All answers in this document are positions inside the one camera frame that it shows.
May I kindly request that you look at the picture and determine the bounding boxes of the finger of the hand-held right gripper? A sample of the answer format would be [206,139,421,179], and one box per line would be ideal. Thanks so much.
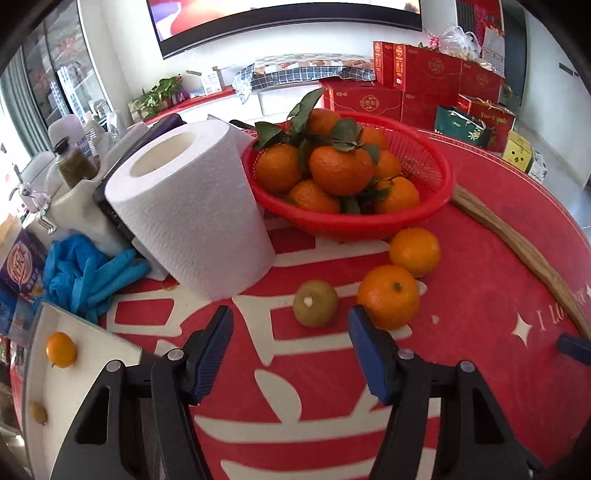
[556,333,591,366]

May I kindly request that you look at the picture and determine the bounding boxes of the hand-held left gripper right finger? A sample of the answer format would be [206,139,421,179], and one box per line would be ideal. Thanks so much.
[348,305,543,480]

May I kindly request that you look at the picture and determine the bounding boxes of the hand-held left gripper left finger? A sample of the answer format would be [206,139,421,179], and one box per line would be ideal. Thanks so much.
[50,305,235,480]

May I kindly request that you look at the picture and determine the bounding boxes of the green round fruit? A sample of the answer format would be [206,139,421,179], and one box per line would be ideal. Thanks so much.
[293,280,340,328]

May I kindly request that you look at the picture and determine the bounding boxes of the red plastic mesh basket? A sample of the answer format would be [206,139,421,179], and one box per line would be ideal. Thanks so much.
[241,111,454,243]

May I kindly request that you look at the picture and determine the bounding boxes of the round orange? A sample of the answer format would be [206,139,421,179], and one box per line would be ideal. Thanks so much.
[389,227,442,278]
[356,264,422,331]

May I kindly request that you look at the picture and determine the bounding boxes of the long curved wooden stick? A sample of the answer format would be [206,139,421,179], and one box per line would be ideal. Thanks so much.
[450,185,591,340]

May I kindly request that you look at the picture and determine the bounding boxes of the white paper towel roll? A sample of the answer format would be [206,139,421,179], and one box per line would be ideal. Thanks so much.
[104,121,277,301]

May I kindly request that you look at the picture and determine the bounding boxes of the blue rubber gloves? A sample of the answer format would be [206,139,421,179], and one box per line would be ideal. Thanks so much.
[44,234,152,324]

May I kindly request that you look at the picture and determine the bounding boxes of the white rectangular tray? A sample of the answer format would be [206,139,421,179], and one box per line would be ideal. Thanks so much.
[21,302,144,480]

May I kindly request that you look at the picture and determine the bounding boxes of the white printed carton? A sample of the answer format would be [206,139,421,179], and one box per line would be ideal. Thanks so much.
[526,148,549,183]

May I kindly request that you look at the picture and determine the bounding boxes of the pile of leafy mandarins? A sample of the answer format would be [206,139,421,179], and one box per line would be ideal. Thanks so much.
[252,87,422,215]

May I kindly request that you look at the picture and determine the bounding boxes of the yellow carton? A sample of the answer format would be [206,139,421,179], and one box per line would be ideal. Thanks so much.
[502,130,534,172]

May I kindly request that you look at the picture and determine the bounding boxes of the blue printed snack box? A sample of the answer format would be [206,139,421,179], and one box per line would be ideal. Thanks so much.
[0,228,47,301]

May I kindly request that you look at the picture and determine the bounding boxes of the bottle with green contents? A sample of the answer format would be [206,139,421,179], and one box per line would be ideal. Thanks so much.
[52,137,99,189]

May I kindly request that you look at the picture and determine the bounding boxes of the green gift bag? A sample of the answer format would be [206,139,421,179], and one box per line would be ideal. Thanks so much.
[435,105,491,148]

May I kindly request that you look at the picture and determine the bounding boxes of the red gift box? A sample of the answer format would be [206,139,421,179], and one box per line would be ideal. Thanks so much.
[322,79,403,123]
[373,41,396,86]
[393,44,462,93]
[401,90,462,131]
[461,60,505,104]

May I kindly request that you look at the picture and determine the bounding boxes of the white jar with metal tap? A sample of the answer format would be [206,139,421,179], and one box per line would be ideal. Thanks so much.
[9,152,58,234]

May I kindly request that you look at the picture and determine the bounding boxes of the white plastic bottle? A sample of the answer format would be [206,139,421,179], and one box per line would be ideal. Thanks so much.
[48,114,88,151]

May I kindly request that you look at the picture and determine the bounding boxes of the green potted plant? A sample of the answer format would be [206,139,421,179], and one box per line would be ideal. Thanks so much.
[128,76,185,121]

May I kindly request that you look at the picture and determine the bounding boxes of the small white carton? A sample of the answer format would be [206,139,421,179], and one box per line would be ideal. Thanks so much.
[187,67,227,95]

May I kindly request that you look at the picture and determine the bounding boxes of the checked cloth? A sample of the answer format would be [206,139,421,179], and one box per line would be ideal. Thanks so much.
[233,54,377,103]

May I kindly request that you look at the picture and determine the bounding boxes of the grey-green curtain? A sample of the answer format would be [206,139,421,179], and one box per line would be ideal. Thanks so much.
[0,51,42,158]

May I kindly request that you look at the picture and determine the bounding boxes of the glass door cabinet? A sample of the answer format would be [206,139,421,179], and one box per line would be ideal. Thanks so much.
[18,0,112,130]

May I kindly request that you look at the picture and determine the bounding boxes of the clear plastic bag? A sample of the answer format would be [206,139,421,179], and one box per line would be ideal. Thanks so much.
[425,25,483,61]

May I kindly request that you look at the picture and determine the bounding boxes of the red carry box with handle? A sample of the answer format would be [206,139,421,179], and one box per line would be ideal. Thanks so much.
[457,93,515,153]

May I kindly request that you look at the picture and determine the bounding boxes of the wall calendar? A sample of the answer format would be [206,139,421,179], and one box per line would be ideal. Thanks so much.
[480,25,506,77]

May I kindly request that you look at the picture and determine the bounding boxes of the wall television screen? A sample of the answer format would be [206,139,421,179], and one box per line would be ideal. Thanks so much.
[146,0,423,60]

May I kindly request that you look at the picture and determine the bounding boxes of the red wall hanging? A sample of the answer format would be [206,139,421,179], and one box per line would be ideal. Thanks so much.
[456,0,504,44]

